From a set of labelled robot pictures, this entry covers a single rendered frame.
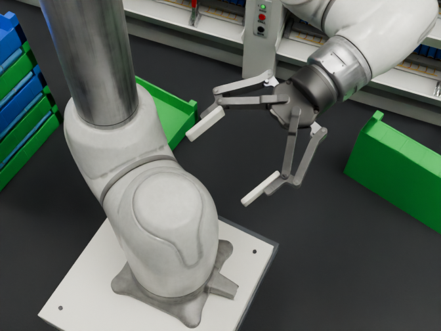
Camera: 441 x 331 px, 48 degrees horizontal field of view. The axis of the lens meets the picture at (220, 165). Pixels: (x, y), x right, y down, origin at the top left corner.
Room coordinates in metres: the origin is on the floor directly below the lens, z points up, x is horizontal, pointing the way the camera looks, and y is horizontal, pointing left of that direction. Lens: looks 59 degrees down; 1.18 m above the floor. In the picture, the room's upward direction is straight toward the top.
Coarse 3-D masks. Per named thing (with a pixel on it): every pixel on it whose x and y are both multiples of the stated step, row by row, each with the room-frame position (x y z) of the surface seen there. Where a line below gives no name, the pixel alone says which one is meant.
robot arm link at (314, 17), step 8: (280, 0) 0.64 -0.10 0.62; (288, 0) 0.63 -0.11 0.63; (296, 0) 0.63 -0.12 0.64; (304, 0) 0.62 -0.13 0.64; (312, 0) 0.62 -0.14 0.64; (320, 0) 0.62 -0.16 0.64; (328, 0) 0.62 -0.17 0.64; (288, 8) 0.65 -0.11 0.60; (296, 8) 0.63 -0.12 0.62; (304, 8) 0.62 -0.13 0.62; (312, 8) 0.62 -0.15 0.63; (320, 8) 0.62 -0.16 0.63; (304, 16) 0.63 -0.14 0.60; (312, 16) 0.63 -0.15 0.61; (320, 16) 0.61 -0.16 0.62; (312, 24) 0.63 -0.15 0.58; (320, 24) 0.61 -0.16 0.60
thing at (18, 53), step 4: (16, 52) 0.83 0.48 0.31; (20, 52) 0.84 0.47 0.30; (12, 56) 0.82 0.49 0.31; (16, 56) 0.83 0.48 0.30; (8, 60) 0.81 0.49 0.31; (12, 60) 0.82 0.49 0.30; (4, 64) 0.80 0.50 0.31; (8, 64) 0.80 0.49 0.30; (0, 68) 0.78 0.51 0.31; (4, 68) 0.79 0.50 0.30; (0, 72) 0.78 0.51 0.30
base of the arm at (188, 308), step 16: (224, 240) 0.38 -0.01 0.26; (224, 256) 0.35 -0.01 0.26; (128, 272) 0.31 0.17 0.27; (112, 288) 0.28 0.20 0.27; (128, 288) 0.28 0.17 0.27; (144, 288) 0.27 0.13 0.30; (208, 288) 0.28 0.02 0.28; (224, 288) 0.28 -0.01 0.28; (160, 304) 0.25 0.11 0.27; (176, 304) 0.25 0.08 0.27; (192, 304) 0.25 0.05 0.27; (192, 320) 0.23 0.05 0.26
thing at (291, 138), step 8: (296, 112) 0.45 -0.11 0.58; (296, 120) 0.44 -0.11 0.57; (296, 128) 0.43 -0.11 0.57; (288, 136) 0.42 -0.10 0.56; (296, 136) 0.43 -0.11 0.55; (288, 144) 0.41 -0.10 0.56; (288, 152) 0.40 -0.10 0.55; (288, 160) 0.39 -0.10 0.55; (288, 168) 0.37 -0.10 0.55; (288, 176) 0.36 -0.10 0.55
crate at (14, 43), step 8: (0, 16) 0.88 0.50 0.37; (8, 16) 0.85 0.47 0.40; (0, 24) 0.89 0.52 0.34; (8, 24) 0.85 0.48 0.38; (16, 24) 0.85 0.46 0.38; (0, 32) 0.88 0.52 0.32; (8, 32) 0.83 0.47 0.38; (16, 32) 0.84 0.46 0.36; (0, 40) 0.80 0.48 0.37; (8, 40) 0.82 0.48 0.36; (16, 40) 0.84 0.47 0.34; (24, 40) 0.85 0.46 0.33; (0, 48) 0.80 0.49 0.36; (8, 48) 0.81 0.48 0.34; (16, 48) 0.83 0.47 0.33; (0, 56) 0.79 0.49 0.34; (8, 56) 0.80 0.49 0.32; (0, 64) 0.78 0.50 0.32
